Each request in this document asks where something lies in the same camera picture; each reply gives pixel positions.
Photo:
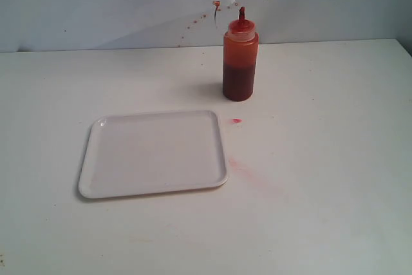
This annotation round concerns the white rectangular plastic tray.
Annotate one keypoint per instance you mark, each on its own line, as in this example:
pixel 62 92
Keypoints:
pixel 153 153

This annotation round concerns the red sauce squeeze bottle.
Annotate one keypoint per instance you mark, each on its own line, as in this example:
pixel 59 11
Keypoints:
pixel 240 52

